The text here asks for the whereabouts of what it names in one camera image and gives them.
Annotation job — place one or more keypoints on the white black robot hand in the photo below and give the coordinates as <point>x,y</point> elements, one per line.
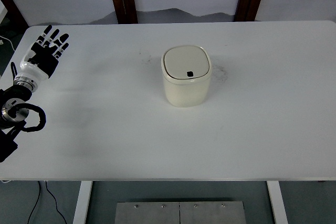
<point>40,62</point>

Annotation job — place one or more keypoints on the cream plastic trash can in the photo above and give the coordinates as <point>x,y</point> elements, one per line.
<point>187,72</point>

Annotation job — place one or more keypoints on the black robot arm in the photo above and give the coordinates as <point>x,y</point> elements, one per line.
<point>17,115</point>

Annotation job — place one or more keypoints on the left white table leg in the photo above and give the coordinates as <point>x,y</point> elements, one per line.
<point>83,201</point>

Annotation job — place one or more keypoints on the white table leg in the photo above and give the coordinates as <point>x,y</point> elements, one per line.
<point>277,203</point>
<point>83,201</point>

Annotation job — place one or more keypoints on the right white table leg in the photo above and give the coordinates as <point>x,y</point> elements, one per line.
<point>277,203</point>

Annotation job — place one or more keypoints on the dark wooden post far left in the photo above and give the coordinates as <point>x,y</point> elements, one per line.
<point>15,15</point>

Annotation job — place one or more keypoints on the grey metal base plate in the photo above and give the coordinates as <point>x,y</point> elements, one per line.
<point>181,212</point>

